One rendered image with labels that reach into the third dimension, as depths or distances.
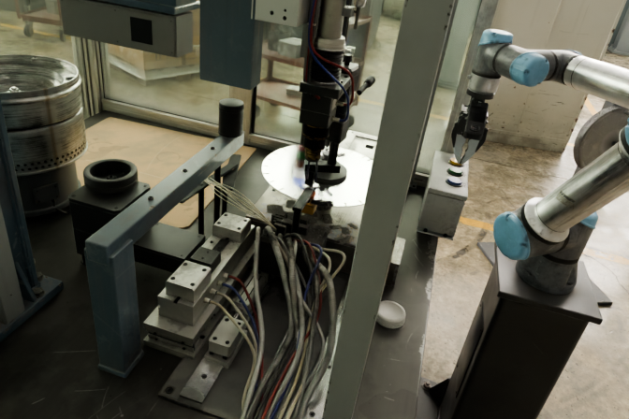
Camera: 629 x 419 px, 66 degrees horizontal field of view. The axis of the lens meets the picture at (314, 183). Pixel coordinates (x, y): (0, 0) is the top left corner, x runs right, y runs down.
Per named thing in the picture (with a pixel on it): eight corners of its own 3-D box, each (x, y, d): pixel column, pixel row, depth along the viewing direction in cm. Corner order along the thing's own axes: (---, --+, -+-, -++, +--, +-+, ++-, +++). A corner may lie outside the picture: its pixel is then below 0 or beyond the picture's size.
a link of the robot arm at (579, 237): (592, 256, 124) (614, 212, 118) (554, 265, 119) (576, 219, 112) (556, 230, 134) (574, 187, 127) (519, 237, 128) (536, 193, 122)
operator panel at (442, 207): (425, 188, 167) (435, 150, 159) (457, 196, 164) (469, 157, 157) (416, 231, 143) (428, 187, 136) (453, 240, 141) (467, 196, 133)
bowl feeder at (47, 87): (32, 163, 151) (9, 47, 133) (117, 186, 145) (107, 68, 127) (-62, 210, 125) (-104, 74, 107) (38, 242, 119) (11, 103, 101)
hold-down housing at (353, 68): (330, 134, 116) (342, 50, 106) (349, 139, 114) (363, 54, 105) (320, 142, 111) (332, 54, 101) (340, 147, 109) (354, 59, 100)
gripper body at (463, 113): (482, 129, 137) (495, 88, 131) (483, 139, 130) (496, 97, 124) (455, 122, 139) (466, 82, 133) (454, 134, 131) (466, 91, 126)
